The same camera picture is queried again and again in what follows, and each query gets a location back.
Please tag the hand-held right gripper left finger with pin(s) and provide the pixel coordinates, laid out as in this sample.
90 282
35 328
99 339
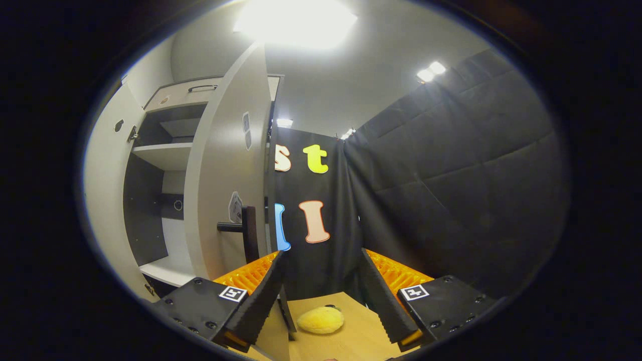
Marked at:
263 301

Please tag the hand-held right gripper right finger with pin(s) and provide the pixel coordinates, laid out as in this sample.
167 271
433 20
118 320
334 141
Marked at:
383 306

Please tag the white cabinet door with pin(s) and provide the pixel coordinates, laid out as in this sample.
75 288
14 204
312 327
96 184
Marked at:
103 200
220 165

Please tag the white cabinet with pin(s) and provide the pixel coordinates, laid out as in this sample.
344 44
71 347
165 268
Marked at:
145 210

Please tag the white cabinet shelf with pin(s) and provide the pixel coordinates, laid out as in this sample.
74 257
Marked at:
165 153
165 271

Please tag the white cabinet drawer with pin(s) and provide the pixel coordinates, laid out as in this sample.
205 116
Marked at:
175 96

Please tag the yellow plush toy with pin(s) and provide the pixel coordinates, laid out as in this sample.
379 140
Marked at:
321 321

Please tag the black backdrop cloth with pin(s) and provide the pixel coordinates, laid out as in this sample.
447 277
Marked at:
451 175

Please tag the rectangular ceiling light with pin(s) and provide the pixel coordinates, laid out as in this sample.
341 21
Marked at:
284 123
296 22
431 71

